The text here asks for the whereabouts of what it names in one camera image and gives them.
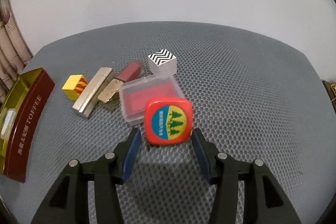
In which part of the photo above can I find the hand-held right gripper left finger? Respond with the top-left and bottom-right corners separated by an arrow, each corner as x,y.
34,127 -> 142,224

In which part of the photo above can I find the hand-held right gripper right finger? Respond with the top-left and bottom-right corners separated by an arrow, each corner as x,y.
192,128 -> 302,224

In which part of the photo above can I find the red tape measure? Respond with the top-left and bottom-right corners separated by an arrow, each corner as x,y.
144,97 -> 193,146

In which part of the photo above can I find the clear box with red pad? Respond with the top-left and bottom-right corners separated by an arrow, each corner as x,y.
119,75 -> 185,127

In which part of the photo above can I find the red and gold lipstick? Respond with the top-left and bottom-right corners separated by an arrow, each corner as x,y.
98,61 -> 143,104

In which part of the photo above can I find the yellow wooden cube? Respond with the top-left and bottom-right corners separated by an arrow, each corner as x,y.
62,74 -> 88,101

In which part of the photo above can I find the black white zigzag cube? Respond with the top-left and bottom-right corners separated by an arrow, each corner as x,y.
148,48 -> 177,75

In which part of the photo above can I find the red tin box gold inside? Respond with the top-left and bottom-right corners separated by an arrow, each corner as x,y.
0,67 -> 55,183

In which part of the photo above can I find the grey honeycomb mat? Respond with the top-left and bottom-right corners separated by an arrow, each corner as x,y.
0,21 -> 336,224

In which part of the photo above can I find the brown patterned box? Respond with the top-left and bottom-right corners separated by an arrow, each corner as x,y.
322,80 -> 336,109

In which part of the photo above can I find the beige patterned curtain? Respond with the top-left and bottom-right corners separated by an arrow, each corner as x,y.
0,0 -> 33,98

